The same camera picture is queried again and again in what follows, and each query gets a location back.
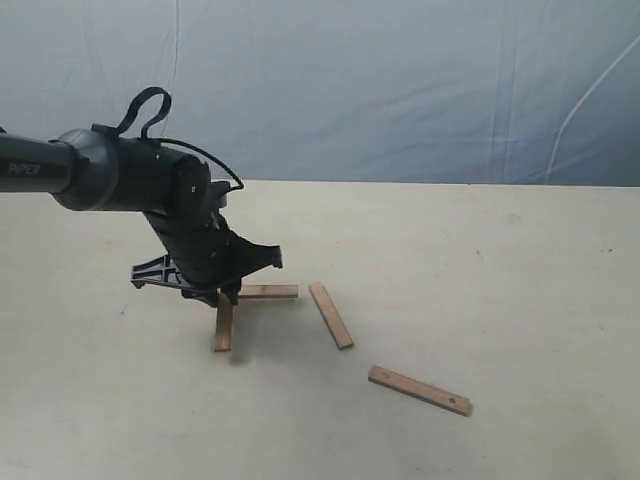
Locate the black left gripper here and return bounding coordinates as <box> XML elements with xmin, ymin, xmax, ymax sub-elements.
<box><xmin>130</xmin><ymin>212</ymin><xmax>283</xmax><ymax>306</ymax></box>

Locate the wooden stick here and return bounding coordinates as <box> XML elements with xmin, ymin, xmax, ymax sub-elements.
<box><xmin>308</xmin><ymin>282</ymin><xmax>354</xmax><ymax>351</ymax></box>
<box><xmin>238</xmin><ymin>284</ymin><xmax>299</xmax><ymax>299</ymax></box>
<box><xmin>213</xmin><ymin>300</ymin><xmax>234</xmax><ymax>353</ymax></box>
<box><xmin>368</xmin><ymin>365</ymin><xmax>473</xmax><ymax>417</ymax></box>

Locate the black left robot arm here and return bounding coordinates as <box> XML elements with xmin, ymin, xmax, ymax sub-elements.
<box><xmin>1</xmin><ymin>129</ymin><xmax>283</xmax><ymax>307</ymax></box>

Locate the blue-grey backdrop cloth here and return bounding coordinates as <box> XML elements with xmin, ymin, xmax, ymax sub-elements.
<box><xmin>1</xmin><ymin>1</ymin><xmax>639</xmax><ymax>186</ymax></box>

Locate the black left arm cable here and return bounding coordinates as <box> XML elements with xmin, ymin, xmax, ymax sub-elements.
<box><xmin>117</xmin><ymin>86</ymin><xmax>246</xmax><ymax>191</ymax></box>

